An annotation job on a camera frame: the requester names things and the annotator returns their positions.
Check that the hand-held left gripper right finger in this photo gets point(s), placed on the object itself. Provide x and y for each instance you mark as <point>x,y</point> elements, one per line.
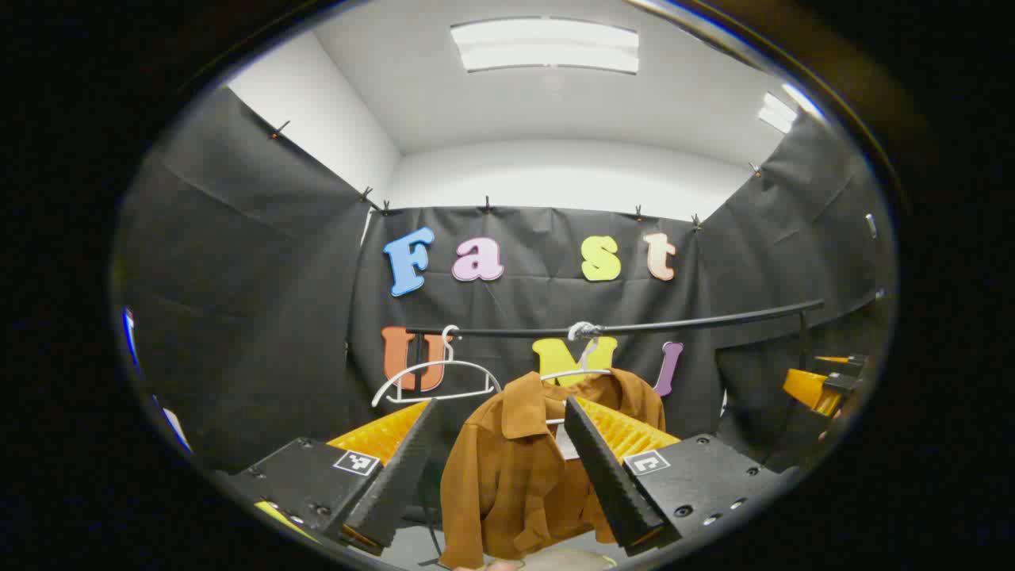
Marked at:
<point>607,476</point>

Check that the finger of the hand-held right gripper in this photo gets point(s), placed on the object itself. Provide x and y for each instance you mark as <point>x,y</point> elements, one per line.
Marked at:
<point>847,373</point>
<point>809,388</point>

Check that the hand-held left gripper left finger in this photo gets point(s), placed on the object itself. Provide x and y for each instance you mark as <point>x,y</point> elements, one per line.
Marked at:
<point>396,484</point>

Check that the brown button shirt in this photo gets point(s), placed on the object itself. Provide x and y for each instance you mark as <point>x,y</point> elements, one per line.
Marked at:
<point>507,476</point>

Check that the black backdrop cloth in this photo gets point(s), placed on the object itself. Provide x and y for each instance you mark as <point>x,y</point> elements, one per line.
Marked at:
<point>238,277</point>

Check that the small ceiling light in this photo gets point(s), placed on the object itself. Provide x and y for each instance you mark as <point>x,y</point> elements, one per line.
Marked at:
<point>777,113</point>

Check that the large rectangular ceiling light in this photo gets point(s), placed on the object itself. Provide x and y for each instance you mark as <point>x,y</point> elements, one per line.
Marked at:
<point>547,45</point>

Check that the black clothes rail stand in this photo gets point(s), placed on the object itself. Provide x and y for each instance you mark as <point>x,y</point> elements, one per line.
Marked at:
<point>714,319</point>

